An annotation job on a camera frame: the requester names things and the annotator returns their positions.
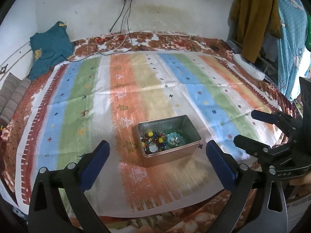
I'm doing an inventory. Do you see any light blue bead bracelet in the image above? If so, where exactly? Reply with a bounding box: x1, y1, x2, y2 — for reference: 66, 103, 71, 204
166, 130, 185, 147

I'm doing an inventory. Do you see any yellow and brown bead bracelet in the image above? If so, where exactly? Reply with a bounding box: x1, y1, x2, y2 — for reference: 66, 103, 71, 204
141, 130, 168, 155

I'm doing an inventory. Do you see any green jade bangle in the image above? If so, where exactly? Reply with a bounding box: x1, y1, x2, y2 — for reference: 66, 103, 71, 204
166, 129, 190, 148

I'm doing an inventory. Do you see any person right hand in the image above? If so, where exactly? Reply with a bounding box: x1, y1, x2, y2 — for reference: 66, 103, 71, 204
289, 173, 311, 186

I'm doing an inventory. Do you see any white rolled cloth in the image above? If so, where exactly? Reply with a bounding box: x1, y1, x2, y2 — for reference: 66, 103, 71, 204
233, 54, 265, 81

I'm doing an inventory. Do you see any blue dotted hanging cloth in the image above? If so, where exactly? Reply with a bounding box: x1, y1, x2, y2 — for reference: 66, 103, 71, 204
277, 0, 310, 100

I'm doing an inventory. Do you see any silver metal tin box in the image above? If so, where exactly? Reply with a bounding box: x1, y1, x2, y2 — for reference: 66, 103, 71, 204
136, 115, 202, 167

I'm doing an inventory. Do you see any colourful striped mat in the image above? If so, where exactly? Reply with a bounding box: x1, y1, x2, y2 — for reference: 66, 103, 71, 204
15, 52, 281, 218

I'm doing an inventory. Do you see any mustard hanging garment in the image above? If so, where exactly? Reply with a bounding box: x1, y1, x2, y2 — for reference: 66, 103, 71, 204
229, 0, 282, 63

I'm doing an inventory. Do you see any striped brown pillow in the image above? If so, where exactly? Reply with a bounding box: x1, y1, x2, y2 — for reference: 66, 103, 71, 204
1, 73, 31, 127

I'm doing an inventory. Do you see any teal garment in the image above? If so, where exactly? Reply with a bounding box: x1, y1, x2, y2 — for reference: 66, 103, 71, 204
27, 21, 74, 81

